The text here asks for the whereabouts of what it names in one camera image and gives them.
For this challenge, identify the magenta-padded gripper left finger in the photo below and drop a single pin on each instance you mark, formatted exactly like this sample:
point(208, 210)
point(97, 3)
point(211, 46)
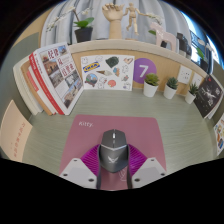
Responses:
point(76, 171)

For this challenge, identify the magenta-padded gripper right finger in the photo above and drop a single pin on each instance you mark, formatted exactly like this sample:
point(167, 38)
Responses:
point(148, 171)

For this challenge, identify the grey and black computer mouse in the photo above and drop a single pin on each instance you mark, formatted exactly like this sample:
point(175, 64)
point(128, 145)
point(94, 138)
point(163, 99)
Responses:
point(113, 151)

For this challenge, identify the dusky pink mouse pad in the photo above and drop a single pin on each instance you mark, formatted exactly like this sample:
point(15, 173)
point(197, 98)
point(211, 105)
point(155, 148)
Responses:
point(133, 130)

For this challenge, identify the beige book with red lettering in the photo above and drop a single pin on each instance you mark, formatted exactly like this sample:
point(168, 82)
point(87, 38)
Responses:
point(13, 133)

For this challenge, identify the colourful food sticker sheet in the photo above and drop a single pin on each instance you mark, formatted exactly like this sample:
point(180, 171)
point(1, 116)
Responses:
point(220, 135)

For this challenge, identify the small succulent in white pot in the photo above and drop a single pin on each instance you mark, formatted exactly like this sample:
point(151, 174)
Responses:
point(170, 91)
point(190, 97)
point(150, 89)

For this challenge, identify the white magazine with photo cover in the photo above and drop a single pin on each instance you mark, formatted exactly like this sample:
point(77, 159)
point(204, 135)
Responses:
point(60, 75)

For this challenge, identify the tan kraft book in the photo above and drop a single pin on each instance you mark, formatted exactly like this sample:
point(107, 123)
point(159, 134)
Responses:
point(28, 83)

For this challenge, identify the white sticker sheet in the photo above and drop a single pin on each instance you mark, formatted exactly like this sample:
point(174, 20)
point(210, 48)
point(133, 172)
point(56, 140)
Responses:
point(106, 72)

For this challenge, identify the thick white book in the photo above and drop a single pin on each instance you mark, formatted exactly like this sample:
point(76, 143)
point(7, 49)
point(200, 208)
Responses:
point(20, 83)

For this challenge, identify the round purple number sign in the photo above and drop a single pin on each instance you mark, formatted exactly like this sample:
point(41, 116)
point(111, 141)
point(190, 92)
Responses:
point(144, 66)

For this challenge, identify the green felt desk partition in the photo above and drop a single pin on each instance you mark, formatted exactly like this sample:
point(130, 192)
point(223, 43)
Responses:
point(10, 76)

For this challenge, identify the white orchid in black pot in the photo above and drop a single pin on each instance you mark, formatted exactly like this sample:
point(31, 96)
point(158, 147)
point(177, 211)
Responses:
point(204, 63)
point(154, 16)
point(84, 34)

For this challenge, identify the light wooden shelf ledge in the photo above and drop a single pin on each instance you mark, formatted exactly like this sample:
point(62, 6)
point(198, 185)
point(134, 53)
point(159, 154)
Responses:
point(110, 45)

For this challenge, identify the black wooden horse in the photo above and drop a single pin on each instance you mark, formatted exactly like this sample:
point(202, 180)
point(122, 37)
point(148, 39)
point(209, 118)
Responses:
point(183, 43)

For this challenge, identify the pink wooden horse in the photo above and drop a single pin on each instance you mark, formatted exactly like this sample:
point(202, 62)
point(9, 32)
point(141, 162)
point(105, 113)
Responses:
point(165, 35)

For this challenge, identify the black-framed window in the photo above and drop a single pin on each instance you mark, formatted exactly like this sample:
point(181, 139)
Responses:
point(196, 30)

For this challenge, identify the grey curtain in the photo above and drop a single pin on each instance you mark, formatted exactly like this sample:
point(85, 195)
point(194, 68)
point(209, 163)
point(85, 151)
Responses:
point(96, 23)

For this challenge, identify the wooden hand model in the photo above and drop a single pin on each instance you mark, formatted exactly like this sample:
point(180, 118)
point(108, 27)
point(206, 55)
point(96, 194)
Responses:
point(115, 23)

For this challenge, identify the wooden artist mannequin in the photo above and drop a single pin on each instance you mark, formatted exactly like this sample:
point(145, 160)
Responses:
point(132, 16)

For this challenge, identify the white wall socket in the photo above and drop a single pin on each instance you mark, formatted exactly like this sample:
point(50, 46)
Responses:
point(184, 74)
point(197, 79)

